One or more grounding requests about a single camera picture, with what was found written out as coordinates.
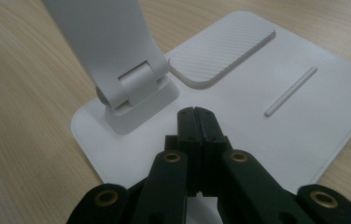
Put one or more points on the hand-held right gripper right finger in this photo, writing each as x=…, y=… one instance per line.
x=242, y=186

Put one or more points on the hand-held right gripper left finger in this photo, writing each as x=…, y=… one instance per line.
x=167, y=186

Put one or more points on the white folding desk lamp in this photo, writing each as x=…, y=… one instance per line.
x=257, y=124

